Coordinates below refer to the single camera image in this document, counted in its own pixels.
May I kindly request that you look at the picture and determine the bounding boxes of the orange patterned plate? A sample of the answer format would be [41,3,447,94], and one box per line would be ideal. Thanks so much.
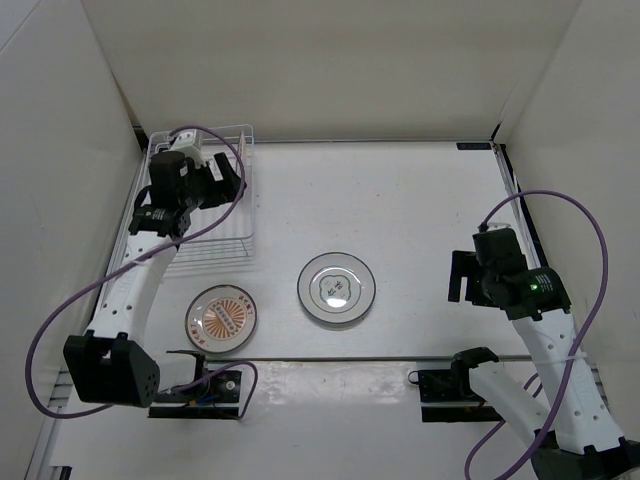
[185,284,258,355]

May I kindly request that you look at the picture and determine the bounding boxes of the green rimmed white plate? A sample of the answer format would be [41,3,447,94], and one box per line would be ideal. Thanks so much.
[296,251,377,330]

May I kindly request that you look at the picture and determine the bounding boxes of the pink rimmed plate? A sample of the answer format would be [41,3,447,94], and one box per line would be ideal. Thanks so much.
[237,132,247,163]

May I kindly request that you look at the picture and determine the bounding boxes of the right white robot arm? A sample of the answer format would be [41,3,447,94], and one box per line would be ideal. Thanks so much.
[448,251,639,479]

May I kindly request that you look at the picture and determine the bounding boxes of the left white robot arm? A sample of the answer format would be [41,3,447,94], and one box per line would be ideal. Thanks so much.
[63,146,376,411]

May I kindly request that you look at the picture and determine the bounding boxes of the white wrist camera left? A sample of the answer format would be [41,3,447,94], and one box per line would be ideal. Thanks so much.
[170,129,206,168]

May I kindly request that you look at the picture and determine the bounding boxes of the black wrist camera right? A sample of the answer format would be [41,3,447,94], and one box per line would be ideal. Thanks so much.
[473,228,527,272]

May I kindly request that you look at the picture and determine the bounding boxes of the white wire dish rack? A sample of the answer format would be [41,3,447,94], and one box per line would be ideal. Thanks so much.
[124,125,254,270]

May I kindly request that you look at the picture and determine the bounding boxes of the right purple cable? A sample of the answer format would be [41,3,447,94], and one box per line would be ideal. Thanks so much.
[464,188,610,480]

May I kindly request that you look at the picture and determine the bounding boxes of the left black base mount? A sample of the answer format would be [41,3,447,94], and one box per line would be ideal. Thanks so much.
[147,362,246,421]

